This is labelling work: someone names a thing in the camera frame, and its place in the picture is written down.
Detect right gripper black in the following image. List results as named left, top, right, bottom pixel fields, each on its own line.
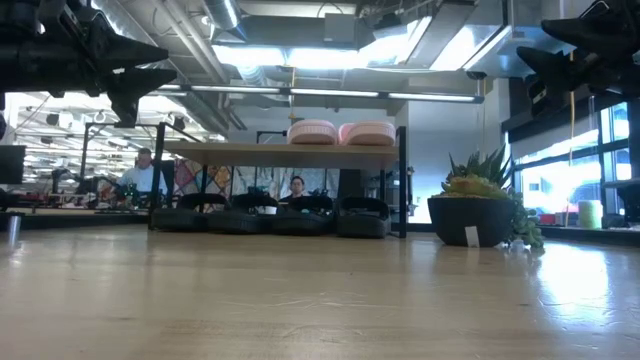
left=515, top=9, right=640, bottom=99

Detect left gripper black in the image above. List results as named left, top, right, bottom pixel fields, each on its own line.
left=0, top=0, right=178, bottom=127

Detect black rubber slide sandal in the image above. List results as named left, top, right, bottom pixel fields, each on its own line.
left=272, top=194, right=337, bottom=237
left=334, top=196, right=393, bottom=239
left=207, top=193, right=282, bottom=235
left=151, top=192, right=232, bottom=233

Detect pink slide sandal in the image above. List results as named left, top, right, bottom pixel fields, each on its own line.
left=338, top=120, right=398, bottom=147
left=286, top=118, right=340, bottom=146

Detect person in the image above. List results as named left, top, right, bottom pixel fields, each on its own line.
left=115, top=147, right=170, bottom=197
left=278, top=174, right=315, bottom=204

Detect colourful patterned partition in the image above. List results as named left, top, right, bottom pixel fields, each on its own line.
left=172, top=159, right=346, bottom=201

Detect black screen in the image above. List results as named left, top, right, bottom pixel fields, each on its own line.
left=0, top=144, right=27, bottom=185

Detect yellow-green roll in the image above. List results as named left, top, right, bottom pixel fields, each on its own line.
left=577, top=199, right=605, bottom=230

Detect succulent plant in black pot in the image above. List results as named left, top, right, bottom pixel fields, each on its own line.
left=427, top=146, right=546, bottom=250

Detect long ceiling light fixture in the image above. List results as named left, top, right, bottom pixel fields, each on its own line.
left=157, top=83, right=485, bottom=105

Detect round silver air duct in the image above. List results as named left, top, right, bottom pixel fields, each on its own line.
left=202, top=0, right=249, bottom=42

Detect black aluminium table frame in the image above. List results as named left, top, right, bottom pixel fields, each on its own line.
left=0, top=209, right=640, bottom=247

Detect wooden shelf black metal frame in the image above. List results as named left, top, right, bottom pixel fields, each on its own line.
left=148, top=121, right=409, bottom=240

